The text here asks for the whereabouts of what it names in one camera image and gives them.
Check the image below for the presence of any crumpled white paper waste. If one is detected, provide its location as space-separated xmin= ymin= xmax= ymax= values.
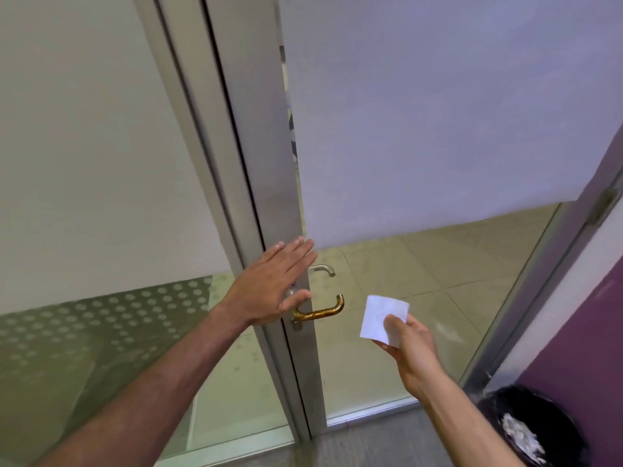
xmin=501 ymin=413 xmax=549 ymax=459

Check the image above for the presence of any aluminium frame post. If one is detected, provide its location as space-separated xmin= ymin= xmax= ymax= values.
xmin=131 ymin=0 xmax=313 ymax=444

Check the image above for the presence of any frosted dotted glass panel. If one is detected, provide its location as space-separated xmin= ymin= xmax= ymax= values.
xmin=0 ymin=0 xmax=299 ymax=467

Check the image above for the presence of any grey door hinge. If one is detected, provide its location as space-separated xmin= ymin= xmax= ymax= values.
xmin=585 ymin=186 xmax=620 ymax=227

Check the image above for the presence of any person's right forearm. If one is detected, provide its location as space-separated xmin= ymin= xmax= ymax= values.
xmin=408 ymin=372 xmax=527 ymax=467

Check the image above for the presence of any person's left forearm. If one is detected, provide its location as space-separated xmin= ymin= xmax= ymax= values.
xmin=29 ymin=302 xmax=255 ymax=467

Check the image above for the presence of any person's right hand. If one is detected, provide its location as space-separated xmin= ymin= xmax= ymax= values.
xmin=382 ymin=314 xmax=442 ymax=400

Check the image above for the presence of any aluminium door jamb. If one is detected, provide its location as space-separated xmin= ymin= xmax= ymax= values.
xmin=460 ymin=136 xmax=623 ymax=390

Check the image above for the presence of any white paper tissue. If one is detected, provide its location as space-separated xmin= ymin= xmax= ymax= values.
xmin=359 ymin=294 xmax=410 ymax=349

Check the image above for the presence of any black trash bin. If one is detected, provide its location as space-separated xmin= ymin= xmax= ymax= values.
xmin=478 ymin=385 xmax=592 ymax=467

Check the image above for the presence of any frosted glass door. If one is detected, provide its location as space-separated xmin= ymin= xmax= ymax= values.
xmin=201 ymin=0 xmax=623 ymax=441

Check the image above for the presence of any brass door handle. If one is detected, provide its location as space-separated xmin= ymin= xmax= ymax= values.
xmin=290 ymin=293 xmax=346 ymax=332

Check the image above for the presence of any person's left hand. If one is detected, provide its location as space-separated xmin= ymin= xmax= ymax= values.
xmin=219 ymin=236 xmax=318 ymax=329

